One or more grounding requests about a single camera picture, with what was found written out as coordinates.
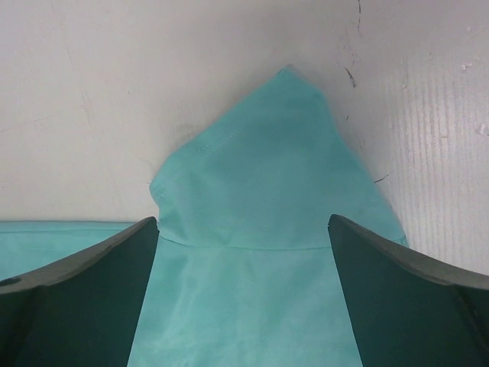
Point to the teal t shirt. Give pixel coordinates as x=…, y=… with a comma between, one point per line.
x=244, y=273

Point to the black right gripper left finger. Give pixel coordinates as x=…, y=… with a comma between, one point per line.
x=81, y=310

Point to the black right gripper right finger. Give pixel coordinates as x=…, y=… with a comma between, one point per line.
x=406, y=308

